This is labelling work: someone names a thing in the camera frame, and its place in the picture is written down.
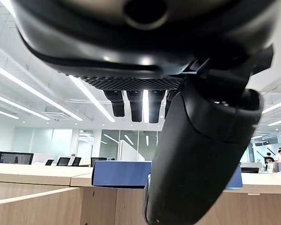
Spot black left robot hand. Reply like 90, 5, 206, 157
10, 0, 274, 225

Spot wooden office cabinet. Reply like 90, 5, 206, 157
0, 162, 281, 225

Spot black computer monitor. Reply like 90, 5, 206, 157
240, 167, 260, 174
0, 151, 35, 165

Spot person in black shirt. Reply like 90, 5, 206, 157
263, 152, 275, 164

